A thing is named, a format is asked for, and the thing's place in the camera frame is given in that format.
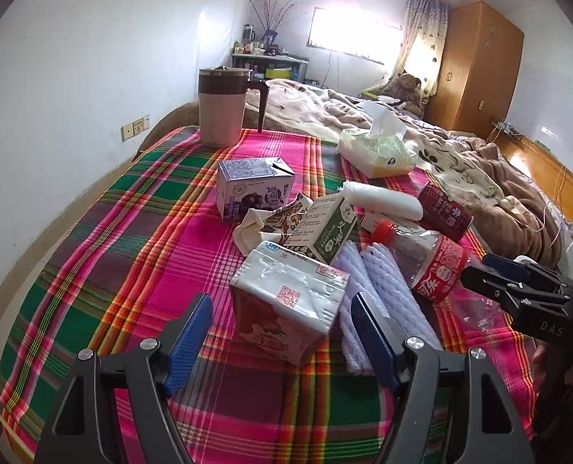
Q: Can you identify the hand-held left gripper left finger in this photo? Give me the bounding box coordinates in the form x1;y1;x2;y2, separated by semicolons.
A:
34;292;214;464

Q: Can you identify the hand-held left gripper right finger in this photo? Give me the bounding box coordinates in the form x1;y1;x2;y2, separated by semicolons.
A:
351;291;533;464

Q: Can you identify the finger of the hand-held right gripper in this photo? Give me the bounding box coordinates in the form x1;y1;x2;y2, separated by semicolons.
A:
482;252;573;292
461;266;529;312

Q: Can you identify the clear plastic bottle red label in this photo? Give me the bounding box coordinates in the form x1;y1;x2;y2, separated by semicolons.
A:
371;219;507;330

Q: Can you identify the dark red drink bottle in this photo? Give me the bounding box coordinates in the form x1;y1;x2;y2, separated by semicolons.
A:
417;182;475;242

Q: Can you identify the white and red milk carton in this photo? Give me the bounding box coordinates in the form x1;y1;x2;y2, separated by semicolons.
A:
228;241;351;367

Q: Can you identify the green and white milk carton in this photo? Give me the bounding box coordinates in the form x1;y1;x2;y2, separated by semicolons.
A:
284;192;359;266

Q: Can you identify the person's right hand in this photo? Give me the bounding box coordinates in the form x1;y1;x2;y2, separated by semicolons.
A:
532;341;550;385

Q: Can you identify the bed with brown blanket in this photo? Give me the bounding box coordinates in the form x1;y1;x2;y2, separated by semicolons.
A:
245;77;573;268

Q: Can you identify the wooden bed headboard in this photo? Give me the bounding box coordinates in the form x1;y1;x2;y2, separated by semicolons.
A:
488;128;573;210

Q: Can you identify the pink green plaid cloth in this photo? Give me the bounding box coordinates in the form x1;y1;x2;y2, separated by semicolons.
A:
0;126;548;464

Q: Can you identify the rolled white towel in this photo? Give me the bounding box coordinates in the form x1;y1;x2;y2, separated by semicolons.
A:
338;180;425;226

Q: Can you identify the power strip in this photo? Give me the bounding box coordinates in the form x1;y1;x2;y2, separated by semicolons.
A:
490;117;522;141

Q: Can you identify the crumpled printed paper wrapper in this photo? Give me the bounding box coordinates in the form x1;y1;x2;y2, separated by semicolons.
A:
232;192;316;258

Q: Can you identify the yellow tissue pack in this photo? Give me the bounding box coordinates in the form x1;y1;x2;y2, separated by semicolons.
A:
336;105;418;179

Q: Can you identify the purple milk carton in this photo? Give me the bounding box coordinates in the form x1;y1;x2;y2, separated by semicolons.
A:
217;157;297;223

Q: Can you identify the wooden wardrobe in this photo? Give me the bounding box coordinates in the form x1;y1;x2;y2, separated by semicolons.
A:
424;1;525;139

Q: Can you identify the brown teddy bear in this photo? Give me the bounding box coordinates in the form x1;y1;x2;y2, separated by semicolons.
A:
380;72;425;115

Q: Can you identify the pink mug with brown lid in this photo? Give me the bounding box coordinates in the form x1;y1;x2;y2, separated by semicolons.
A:
198;66;270;148

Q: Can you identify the patterned curtain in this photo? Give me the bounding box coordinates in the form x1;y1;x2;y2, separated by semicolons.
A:
388;0;450;100

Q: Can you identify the bright window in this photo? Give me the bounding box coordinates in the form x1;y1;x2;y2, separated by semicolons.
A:
308;7;404;65

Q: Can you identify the cluttered shelf unit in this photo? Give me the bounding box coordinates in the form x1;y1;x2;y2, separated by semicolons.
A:
231;48;310;83

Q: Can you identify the vase of purple branches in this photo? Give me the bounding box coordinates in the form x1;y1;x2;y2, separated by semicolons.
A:
249;0;301;43

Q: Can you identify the wall socket plate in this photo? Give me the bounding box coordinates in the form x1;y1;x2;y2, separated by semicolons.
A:
121;115;151;142

